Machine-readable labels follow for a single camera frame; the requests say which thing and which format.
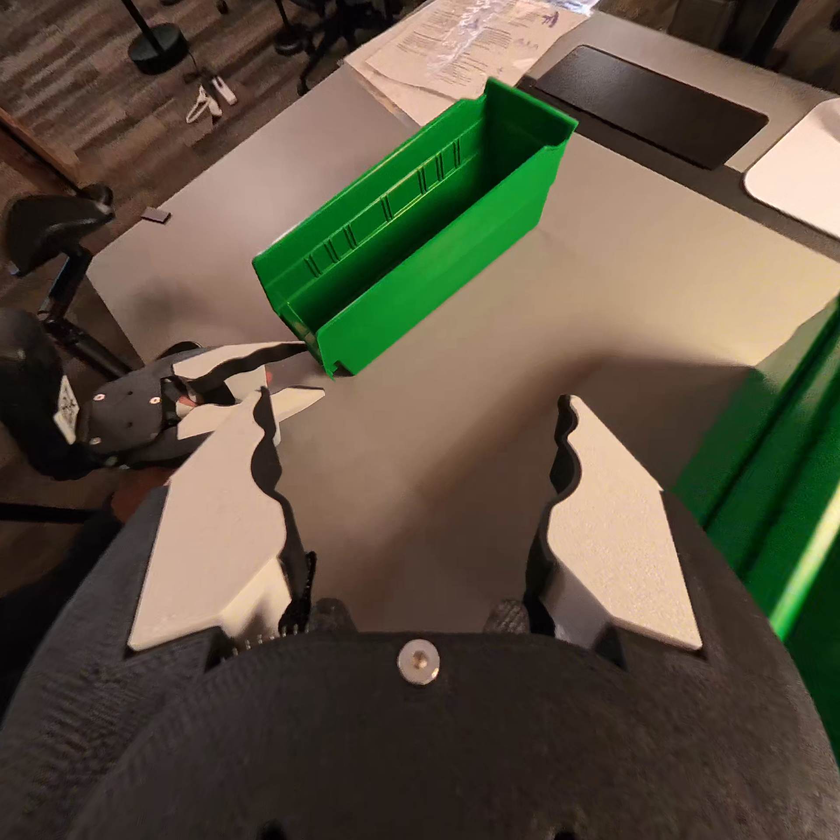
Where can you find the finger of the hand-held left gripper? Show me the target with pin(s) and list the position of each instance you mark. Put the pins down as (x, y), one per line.
(223, 361)
(203, 420)

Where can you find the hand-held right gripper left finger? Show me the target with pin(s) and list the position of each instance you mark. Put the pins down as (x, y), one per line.
(210, 544)

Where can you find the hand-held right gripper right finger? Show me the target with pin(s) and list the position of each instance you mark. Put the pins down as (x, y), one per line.
(617, 544)

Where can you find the person's left hand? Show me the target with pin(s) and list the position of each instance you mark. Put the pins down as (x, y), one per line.
(134, 502)

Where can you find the small dark tile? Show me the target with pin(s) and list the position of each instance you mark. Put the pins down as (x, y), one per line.
(157, 216)

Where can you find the black swivel chair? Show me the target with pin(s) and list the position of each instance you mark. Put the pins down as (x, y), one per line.
(52, 223)

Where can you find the black pole with disc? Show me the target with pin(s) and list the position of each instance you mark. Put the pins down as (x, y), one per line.
(157, 46)

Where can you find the black chair base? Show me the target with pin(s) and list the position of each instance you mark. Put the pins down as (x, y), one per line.
(328, 33)

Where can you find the printed paper sheet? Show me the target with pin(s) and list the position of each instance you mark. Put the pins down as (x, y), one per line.
(459, 46)

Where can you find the white and wood document stand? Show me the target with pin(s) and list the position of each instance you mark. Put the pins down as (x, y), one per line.
(800, 170)

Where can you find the black mat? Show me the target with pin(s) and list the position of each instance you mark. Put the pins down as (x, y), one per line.
(656, 105)

